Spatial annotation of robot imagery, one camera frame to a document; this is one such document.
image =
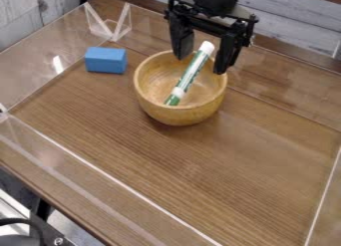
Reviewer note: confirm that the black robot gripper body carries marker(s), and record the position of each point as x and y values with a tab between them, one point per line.
215	17

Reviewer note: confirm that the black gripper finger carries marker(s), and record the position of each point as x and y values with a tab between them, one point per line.
180	36
227	53

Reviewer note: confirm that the green and white tube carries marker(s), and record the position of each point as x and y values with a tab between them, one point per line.
191	71

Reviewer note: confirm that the light wooden bowl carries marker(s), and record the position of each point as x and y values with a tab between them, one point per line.
155	78

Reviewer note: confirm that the clear acrylic tray wall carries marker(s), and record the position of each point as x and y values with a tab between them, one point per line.
247	179

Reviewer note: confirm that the black metal table leg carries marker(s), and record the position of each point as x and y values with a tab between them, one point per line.
53	237

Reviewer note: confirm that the blue rectangular block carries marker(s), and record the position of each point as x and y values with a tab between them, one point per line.
105	60

